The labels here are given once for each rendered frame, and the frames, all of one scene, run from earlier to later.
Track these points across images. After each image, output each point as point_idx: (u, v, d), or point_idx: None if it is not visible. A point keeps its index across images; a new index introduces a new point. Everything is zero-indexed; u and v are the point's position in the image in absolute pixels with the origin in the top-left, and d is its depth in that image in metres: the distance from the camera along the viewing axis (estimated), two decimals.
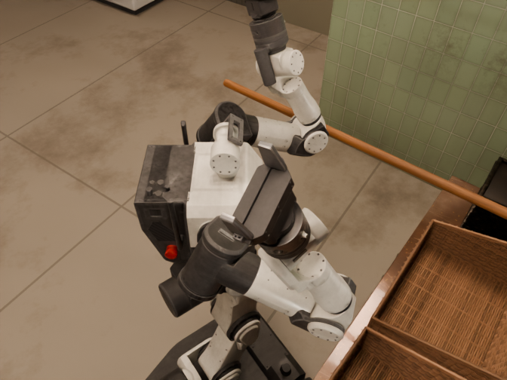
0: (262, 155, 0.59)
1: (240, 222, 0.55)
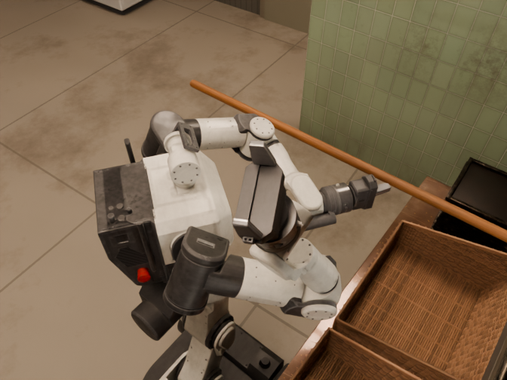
0: (253, 154, 0.60)
1: (252, 223, 0.55)
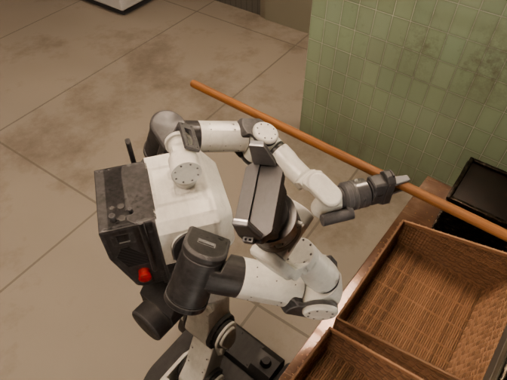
0: (253, 154, 0.60)
1: (252, 223, 0.55)
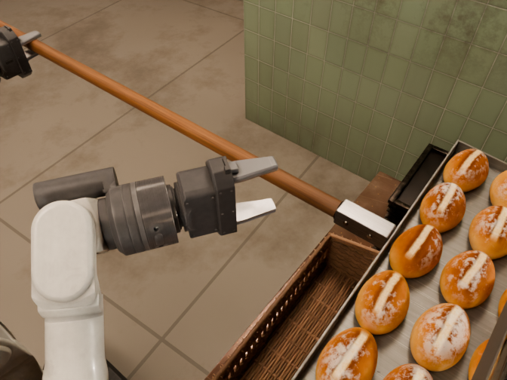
0: (256, 175, 0.54)
1: (261, 199, 0.62)
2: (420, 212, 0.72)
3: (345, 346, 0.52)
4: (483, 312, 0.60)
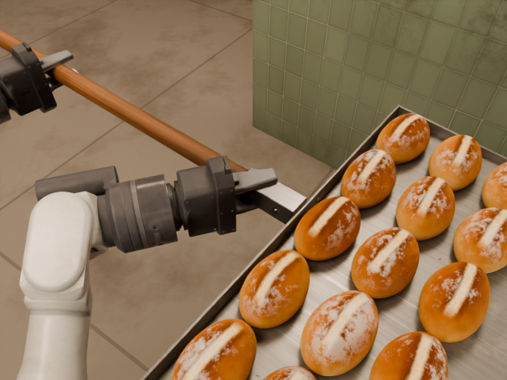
0: (257, 186, 0.56)
1: None
2: (342, 184, 0.60)
3: (206, 341, 0.40)
4: (401, 303, 0.49)
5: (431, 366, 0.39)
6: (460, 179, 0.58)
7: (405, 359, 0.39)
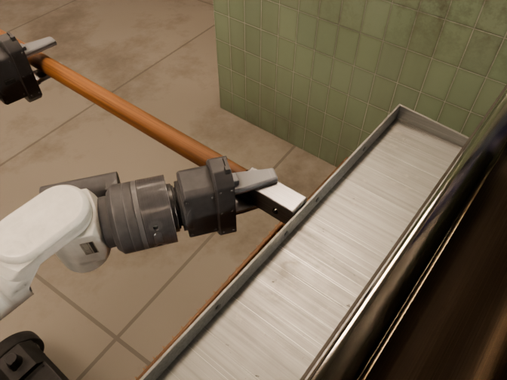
0: (256, 186, 0.56)
1: None
2: None
3: None
4: None
5: None
6: None
7: None
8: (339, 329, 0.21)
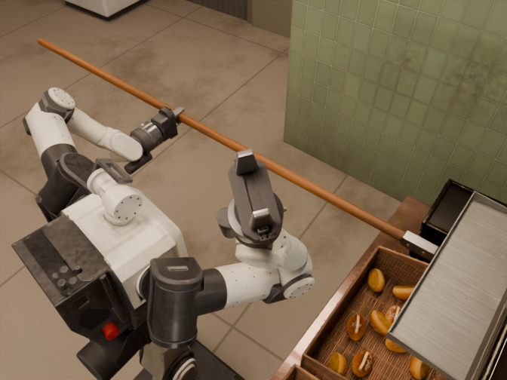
0: (239, 165, 0.59)
1: (268, 211, 0.55)
2: (380, 280, 1.70)
3: None
4: (490, 297, 1.07)
5: (367, 360, 1.50)
6: None
7: (361, 358, 1.51)
8: (506, 303, 0.79)
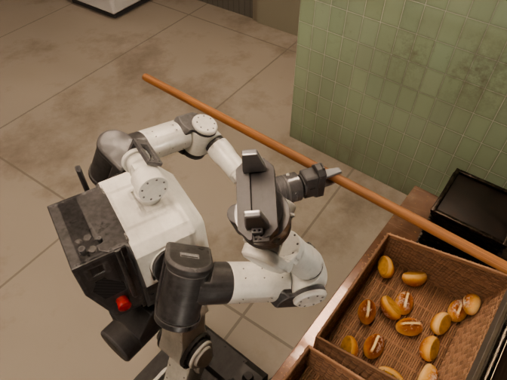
0: (244, 163, 0.59)
1: (262, 212, 0.55)
2: (390, 267, 1.74)
3: None
4: None
5: (379, 342, 1.54)
6: (471, 307, 1.59)
7: (372, 341, 1.55)
8: None
